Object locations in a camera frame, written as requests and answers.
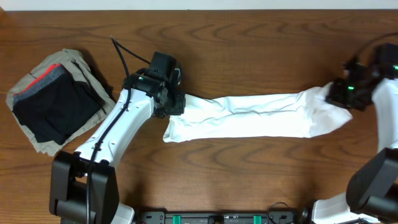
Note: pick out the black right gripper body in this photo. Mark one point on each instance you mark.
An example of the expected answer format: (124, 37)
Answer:
(349, 94)

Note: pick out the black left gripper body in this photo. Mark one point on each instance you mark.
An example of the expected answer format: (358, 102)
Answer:
(173, 102)

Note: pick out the white t-shirt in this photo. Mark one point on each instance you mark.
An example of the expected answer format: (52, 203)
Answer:
(298, 115)

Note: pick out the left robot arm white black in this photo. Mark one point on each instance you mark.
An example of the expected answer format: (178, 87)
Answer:
(83, 185)

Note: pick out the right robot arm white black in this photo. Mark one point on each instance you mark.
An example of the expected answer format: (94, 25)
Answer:
(371, 195)

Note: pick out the beige folded garment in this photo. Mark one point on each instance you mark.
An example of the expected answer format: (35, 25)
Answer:
(74, 62)

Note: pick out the grey folded garment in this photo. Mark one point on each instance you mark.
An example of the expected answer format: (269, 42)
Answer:
(59, 71)

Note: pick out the black folded garment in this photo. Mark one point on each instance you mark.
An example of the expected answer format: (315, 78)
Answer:
(58, 110)

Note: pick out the red folded garment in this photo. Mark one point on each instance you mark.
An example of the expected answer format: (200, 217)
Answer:
(41, 77)

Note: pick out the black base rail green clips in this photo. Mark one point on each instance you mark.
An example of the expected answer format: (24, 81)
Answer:
(278, 217)

